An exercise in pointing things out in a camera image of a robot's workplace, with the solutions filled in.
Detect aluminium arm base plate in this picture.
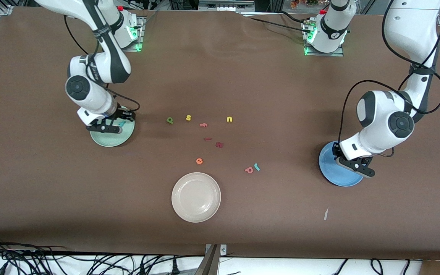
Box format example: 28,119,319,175
302,21,345,57
121,15,144,52

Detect black base cable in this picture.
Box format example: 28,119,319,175
243,15,312,35

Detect tangled black cables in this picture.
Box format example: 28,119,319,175
0,235,205,275

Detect grey metal frame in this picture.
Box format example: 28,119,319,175
198,0,256,12

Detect blue plate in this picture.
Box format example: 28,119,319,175
319,141,367,187

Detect brown table cover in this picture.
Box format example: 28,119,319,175
0,7,440,262

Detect beige plate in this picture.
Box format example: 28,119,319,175
171,172,222,223

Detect small metal bracket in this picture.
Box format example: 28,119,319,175
206,244,227,257

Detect pale green plate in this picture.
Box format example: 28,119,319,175
90,115,135,148

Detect colourful small objects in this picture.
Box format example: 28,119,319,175
291,0,320,9

